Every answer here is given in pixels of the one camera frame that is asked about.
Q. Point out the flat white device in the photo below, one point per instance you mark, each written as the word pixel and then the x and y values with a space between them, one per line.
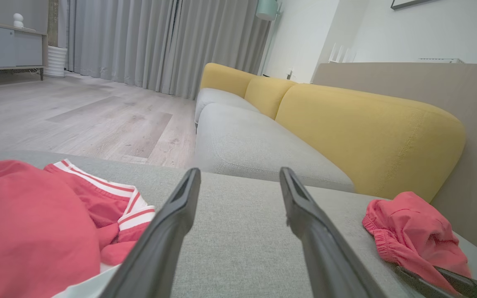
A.
pixel 441 61

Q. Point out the white router with antennas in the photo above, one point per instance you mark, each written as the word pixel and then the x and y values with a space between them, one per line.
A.
pixel 340 56

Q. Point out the teal shade floor lamp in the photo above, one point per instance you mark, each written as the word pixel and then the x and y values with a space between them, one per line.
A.
pixel 266 9

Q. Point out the large yellow sofa back cushion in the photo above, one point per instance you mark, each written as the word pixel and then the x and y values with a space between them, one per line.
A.
pixel 367 136

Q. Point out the grey curtain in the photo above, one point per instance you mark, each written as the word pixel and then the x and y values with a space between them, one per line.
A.
pixel 139 41

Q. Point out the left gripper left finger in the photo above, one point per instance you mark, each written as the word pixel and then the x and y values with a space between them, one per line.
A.
pixel 160 248

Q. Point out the red jersey white sleeves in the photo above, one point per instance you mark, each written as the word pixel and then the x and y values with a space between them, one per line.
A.
pixel 31 231

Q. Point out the white ribbed cylinder appliance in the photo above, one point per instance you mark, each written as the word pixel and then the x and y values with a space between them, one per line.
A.
pixel 56 62

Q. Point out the small grey sofa seat cushion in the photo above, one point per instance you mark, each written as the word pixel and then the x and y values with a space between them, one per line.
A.
pixel 218 97

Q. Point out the red shorts white stripe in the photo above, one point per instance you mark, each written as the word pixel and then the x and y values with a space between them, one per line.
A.
pixel 412 231

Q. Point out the dark picture frame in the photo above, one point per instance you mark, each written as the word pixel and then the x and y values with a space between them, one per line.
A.
pixel 404 3

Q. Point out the small white figurine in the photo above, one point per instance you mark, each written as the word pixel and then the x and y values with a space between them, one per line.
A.
pixel 18 20

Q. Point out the yellow sofa end back cushion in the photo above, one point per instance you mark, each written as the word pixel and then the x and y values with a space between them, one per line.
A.
pixel 224 78

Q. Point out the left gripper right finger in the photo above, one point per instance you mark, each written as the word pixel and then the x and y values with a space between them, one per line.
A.
pixel 321 256

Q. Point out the grey wooden sideboard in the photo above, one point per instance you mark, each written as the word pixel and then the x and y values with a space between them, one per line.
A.
pixel 2 47

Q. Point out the narrow yellow sofa back cushion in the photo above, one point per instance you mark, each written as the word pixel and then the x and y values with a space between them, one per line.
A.
pixel 267 95

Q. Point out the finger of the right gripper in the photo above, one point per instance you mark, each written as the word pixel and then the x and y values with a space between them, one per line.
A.
pixel 427 287
pixel 466 283

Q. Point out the large grey sofa seat cushion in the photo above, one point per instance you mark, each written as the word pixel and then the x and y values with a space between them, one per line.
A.
pixel 255 145

